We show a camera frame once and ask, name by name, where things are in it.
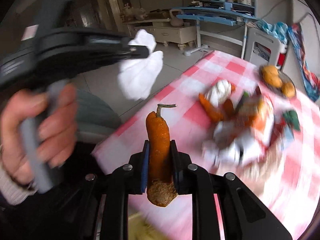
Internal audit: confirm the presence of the white tissue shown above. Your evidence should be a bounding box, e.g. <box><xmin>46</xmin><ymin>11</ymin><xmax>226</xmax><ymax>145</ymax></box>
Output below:
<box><xmin>118</xmin><ymin>29</ymin><xmax>163</xmax><ymax>101</ymax></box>

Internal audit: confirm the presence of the small orange peel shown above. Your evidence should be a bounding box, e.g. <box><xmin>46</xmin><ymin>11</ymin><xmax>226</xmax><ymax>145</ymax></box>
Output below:
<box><xmin>222</xmin><ymin>99</ymin><xmax>235</xmax><ymax>118</ymax></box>

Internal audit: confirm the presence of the small white tissue ball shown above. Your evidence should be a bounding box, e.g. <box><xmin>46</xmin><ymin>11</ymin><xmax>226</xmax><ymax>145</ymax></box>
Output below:
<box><xmin>204</xmin><ymin>80</ymin><xmax>232</xmax><ymax>107</ymax></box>

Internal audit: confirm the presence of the blue green milk carton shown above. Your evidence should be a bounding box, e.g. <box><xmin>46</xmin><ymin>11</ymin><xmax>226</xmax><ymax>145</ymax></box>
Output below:
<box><xmin>274</xmin><ymin>109</ymin><xmax>301</xmax><ymax>151</ymax></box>

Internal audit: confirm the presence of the person's left hand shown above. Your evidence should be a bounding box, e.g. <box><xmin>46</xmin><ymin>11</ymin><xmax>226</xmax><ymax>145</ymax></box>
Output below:
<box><xmin>1</xmin><ymin>82</ymin><xmax>77</xmax><ymax>193</ymax></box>

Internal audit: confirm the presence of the cream TV cabinet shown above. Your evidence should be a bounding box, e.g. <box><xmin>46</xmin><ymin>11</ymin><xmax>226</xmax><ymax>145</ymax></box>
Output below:
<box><xmin>123</xmin><ymin>18</ymin><xmax>196</xmax><ymax>50</ymax></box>

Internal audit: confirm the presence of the pink kettle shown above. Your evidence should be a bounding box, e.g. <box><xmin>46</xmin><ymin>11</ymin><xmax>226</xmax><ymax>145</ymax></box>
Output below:
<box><xmin>169</xmin><ymin>9</ymin><xmax>184</xmax><ymax>27</ymax></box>

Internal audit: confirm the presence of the teal sofa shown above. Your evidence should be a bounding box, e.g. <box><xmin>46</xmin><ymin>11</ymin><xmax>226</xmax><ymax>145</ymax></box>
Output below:
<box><xmin>76</xmin><ymin>89</ymin><xmax>121</xmax><ymax>144</ymax></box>

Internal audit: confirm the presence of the blue study desk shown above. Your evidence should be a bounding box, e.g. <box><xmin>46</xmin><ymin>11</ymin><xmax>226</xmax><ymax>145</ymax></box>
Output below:
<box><xmin>176</xmin><ymin>0</ymin><xmax>258</xmax><ymax>59</ymax></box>

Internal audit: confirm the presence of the red white checkered tablecloth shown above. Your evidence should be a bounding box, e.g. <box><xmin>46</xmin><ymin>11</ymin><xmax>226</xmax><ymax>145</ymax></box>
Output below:
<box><xmin>93</xmin><ymin>51</ymin><xmax>319</xmax><ymax>239</ymax></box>

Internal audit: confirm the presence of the white plastic stool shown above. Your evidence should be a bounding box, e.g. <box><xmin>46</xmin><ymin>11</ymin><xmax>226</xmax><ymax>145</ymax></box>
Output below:
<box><xmin>244</xmin><ymin>27</ymin><xmax>287</xmax><ymax>70</ymax></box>

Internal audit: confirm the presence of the dark fruit bowl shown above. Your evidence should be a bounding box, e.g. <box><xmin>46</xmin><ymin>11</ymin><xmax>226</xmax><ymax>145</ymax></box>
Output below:
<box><xmin>259</xmin><ymin>66</ymin><xmax>296</xmax><ymax>99</ymax></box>

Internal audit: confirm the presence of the yellow mango left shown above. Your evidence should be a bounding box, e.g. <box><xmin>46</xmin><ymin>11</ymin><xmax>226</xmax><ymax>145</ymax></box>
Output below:
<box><xmin>261</xmin><ymin>65</ymin><xmax>283</xmax><ymax>88</ymax></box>

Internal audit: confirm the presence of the yellow mango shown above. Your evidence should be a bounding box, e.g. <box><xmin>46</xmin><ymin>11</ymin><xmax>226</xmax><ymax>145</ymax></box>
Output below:
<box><xmin>261</xmin><ymin>65</ymin><xmax>283</xmax><ymax>88</ymax></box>
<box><xmin>281</xmin><ymin>82</ymin><xmax>296</xmax><ymax>98</ymax></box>

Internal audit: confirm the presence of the yellow mango right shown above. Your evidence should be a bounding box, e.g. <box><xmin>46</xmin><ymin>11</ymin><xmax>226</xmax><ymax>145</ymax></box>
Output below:
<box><xmin>281</xmin><ymin>82</ymin><xmax>296</xmax><ymax>98</ymax></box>

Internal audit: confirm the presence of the blue crumpled cloth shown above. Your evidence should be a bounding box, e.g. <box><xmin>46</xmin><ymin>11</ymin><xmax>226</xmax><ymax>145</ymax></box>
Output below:
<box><xmin>256</xmin><ymin>19</ymin><xmax>289</xmax><ymax>45</ymax></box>

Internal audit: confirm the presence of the colourful hanging bag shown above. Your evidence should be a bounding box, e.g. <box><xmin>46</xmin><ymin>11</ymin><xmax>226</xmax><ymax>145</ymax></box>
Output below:
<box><xmin>287</xmin><ymin>23</ymin><xmax>319</xmax><ymax>102</ymax></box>

